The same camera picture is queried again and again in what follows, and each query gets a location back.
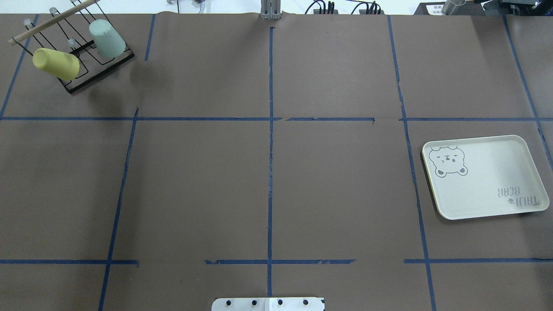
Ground yellow plastic cup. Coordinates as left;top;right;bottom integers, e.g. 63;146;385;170
33;48;80;80

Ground silver metal cup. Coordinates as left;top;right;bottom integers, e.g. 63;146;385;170
441;0;466;16

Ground aluminium camera post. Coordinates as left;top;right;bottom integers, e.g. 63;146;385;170
260;0;282;20

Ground black wire cup rack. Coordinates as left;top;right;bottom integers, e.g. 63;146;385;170
8;0;135;94

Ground cream bear print tray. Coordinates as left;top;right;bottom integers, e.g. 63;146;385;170
421;135;550;220

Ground pale green plastic cup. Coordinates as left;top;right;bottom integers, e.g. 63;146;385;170
89;19;126;58

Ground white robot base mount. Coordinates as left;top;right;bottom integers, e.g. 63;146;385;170
211;297;326;311

